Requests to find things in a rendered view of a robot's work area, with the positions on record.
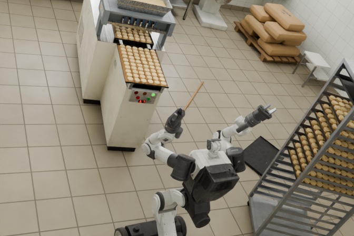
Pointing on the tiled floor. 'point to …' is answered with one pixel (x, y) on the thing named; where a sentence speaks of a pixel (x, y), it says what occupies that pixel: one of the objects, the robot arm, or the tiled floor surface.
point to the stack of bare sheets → (260, 155)
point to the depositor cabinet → (98, 47)
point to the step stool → (318, 62)
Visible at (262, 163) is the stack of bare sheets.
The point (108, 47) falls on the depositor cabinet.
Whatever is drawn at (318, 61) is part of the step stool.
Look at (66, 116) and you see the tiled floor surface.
